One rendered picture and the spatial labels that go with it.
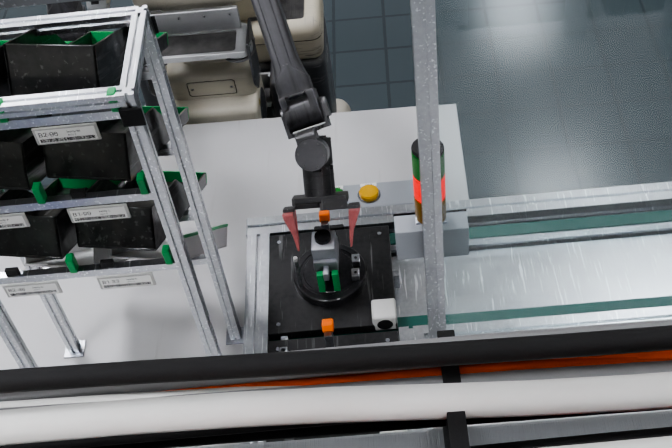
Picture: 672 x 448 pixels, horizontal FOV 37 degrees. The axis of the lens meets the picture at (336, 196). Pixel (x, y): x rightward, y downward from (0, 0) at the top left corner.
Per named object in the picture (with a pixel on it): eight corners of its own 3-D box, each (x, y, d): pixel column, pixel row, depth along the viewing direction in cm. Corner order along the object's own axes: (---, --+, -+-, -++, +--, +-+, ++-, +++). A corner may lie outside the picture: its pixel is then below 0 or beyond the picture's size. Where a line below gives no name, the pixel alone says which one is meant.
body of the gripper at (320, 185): (348, 204, 183) (344, 163, 182) (292, 209, 183) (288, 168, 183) (349, 200, 189) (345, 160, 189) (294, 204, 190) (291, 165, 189)
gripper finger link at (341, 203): (363, 248, 184) (358, 196, 183) (323, 251, 184) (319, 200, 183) (363, 242, 190) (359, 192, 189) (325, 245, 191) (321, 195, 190)
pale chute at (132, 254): (163, 243, 203) (164, 221, 203) (227, 246, 201) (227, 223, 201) (108, 258, 175) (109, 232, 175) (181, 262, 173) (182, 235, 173)
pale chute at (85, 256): (89, 249, 204) (90, 227, 204) (152, 253, 202) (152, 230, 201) (23, 265, 176) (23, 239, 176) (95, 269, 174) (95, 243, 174)
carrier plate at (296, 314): (270, 241, 205) (269, 234, 204) (389, 231, 204) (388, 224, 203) (269, 340, 189) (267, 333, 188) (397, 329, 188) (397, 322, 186)
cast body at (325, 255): (316, 246, 194) (310, 222, 188) (339, 245, 193) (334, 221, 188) (315, 281, 188) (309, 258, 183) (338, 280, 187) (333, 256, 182)
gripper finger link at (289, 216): (324, 251, 184) (320, 200, 183) (285, 254, 184) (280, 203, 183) (326, 245, 191) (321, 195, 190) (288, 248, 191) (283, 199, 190)
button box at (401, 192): (321, 206, 217) (318, 186, 213) (419, 197, 216) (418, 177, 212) (322, 231, 213) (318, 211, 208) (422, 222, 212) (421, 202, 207)
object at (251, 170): (87, 141, 249) (84, 132, 247) (456, 111, 243) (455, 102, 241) (32, 387, 202) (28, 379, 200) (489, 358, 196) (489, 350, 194)
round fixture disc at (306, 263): (294, 252, 200) (292, 246, 199) (364, 246, 200) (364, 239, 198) (294, 310, 191) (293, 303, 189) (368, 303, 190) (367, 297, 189)
